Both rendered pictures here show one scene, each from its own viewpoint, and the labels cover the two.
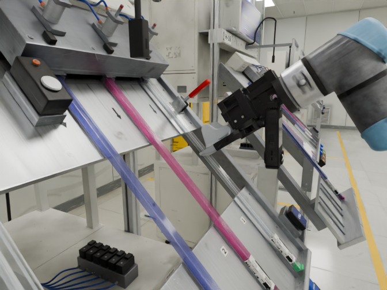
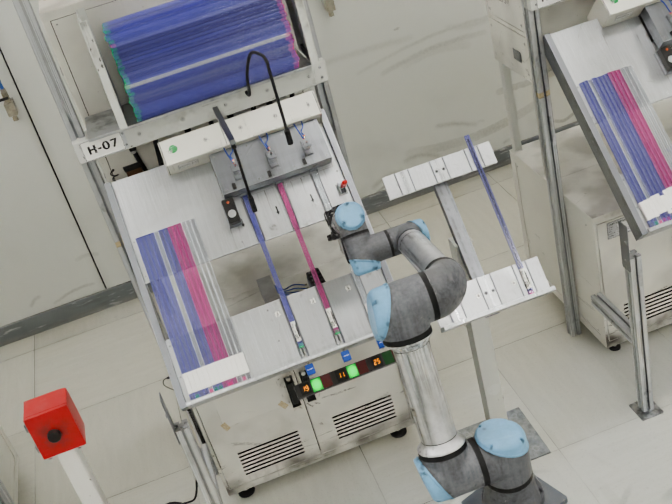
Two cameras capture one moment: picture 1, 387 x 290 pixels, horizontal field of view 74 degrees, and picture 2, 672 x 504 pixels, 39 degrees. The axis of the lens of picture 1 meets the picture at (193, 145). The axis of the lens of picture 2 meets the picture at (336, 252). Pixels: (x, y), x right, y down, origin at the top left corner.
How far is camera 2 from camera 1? 253 cm
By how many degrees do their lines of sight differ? 54
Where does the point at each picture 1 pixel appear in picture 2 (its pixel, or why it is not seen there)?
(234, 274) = (311, 313)
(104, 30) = (269, 160)
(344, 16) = not seen: outside the picture
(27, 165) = (224, 248)
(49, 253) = (302, 267)
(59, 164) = (236, 247)
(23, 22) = (224, 180)
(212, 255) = (302, 300)
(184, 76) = (516, 36)
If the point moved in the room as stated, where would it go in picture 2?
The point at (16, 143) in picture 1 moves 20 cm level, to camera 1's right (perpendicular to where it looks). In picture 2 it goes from (222, 238) to (263, 255)
